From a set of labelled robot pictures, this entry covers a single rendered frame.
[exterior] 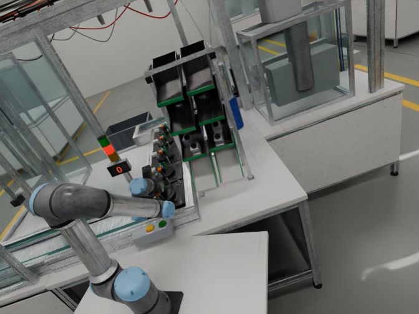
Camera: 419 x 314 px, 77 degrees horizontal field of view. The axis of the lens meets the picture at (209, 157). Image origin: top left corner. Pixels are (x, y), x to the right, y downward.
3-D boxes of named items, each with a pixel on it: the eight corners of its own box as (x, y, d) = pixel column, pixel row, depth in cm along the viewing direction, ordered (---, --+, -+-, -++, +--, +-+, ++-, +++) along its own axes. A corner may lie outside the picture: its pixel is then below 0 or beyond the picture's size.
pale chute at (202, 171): (219, 187, 145) (217, 185, 141) (196, 192, 148) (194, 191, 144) (209, 139, 152) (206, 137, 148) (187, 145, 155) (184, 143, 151)
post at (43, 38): (140, 194, 170) (42, 33, 120) (136, 196, 170) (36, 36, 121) (141, 192, 173) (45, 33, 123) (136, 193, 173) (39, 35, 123)
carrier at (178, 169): (184, 180, 169) (176, 164, 163) (149, 192, 170) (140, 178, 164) (182, 161, 190) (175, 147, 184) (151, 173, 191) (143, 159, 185)
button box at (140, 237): (173, 234, 139) (168, 227, 136) (136, 247, 140) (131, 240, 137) (173, 225, 145) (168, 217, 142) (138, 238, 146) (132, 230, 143)
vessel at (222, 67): (236, 98, 209) (222, 50, 191) (219, 104, 210) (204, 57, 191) (232, 93, 222) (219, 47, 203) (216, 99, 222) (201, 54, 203)
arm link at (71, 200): (78, 180, 75) (178, 197, 117) (55, 180, 81) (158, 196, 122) (70, 222, 73) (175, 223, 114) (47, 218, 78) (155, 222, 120)
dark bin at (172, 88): (184, 99, 121) (178, 88, 115) (158, 108, 124) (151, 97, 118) (181, 61, 137) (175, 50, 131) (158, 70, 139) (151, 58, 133)
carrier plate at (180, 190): (186, 205, 147) (184, 202, 146) (146, 220, 148) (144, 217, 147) (184, 181, 168) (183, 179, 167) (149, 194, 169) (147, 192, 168)
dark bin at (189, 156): (207, 156, 137) (202, 148, 131) (183, 162, 140) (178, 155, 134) (202, 116, 153) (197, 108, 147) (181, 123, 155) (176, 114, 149)
